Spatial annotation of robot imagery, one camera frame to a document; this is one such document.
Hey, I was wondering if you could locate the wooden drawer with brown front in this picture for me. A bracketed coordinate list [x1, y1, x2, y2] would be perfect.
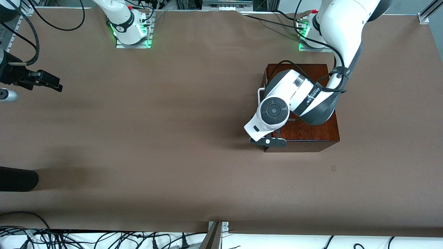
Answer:
[262, 64, 277, 153]

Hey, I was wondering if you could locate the black cylindrical object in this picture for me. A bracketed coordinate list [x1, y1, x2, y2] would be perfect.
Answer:
[0, 166, 39, 192]

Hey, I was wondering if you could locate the dark brown wooden cabinet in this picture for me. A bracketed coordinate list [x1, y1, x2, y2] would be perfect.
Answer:
[262, 63, 340, 153]

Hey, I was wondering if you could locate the perforated aluminium side rail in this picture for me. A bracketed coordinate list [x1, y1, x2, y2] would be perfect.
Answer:
[0, 5, 35, 71]

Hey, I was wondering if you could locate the black looping cable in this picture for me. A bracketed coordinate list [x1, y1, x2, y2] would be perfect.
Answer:
[26, 0, 86, 32]

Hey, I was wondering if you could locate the black cable tangle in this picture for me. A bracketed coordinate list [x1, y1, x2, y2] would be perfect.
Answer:
[0, 211, 208, 249]

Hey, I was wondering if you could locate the grey metal frame rail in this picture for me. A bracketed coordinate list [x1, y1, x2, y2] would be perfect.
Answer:
[202, 0, 254, 11]

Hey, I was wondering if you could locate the aluminium frame beam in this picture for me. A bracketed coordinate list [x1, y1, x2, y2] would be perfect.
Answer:
[199, 221, 224, 249]

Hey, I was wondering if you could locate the silver corner bracket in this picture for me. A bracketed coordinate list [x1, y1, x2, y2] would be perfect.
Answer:
[208, 221, 229, 233]

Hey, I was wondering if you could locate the black base power cable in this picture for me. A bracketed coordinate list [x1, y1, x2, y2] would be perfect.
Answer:
[242, 10, 306, 31]

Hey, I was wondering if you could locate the aluminium profile with end bracket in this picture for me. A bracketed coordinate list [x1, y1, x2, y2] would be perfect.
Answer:
[418, 0, 443, 25]

